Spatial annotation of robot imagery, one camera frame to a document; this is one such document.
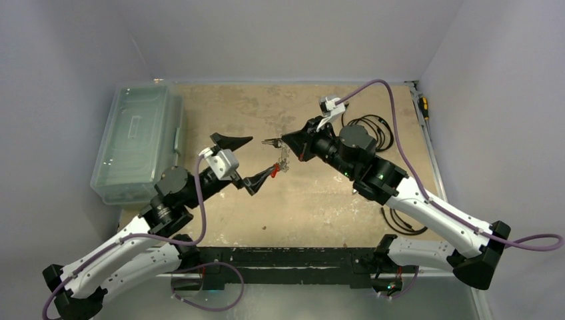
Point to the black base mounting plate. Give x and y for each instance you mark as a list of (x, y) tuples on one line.
[(356, 267)]

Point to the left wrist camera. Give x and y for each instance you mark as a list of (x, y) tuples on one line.
[(223, 162)]

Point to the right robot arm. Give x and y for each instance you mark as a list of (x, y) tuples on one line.
[(466, 249)]

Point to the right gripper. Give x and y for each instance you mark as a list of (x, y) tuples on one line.
[(310, 141)]

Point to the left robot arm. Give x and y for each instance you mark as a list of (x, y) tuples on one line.
[(162, 237)]

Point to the translucent green storage box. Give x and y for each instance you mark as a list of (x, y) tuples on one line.
[(142, 138)]

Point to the yellow handled screwdriver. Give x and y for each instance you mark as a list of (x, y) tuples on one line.
[(424, 109)]

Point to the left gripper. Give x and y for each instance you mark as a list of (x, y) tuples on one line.
[(252, 183)]

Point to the green tagged key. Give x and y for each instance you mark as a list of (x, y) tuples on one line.
[(271, 142)]

